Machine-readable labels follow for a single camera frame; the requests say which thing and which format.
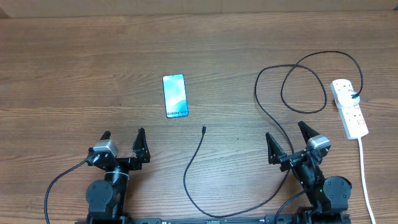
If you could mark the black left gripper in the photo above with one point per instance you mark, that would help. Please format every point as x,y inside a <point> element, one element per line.
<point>141,154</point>

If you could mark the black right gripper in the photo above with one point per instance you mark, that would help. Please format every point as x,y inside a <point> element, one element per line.
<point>276,155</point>

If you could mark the blue Galaxy smartphone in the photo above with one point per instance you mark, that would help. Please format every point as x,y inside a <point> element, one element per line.
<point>175,96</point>

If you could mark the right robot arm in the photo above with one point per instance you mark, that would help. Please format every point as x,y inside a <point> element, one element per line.
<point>328,196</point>

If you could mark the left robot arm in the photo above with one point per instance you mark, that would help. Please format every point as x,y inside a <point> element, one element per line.
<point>106,197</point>

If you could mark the white charger plug adapter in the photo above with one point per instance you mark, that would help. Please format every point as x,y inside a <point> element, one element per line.
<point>345,99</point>

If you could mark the white power strip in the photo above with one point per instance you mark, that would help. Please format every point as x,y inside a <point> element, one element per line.
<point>352,118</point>

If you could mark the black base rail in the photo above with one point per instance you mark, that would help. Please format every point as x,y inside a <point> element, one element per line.
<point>205,221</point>

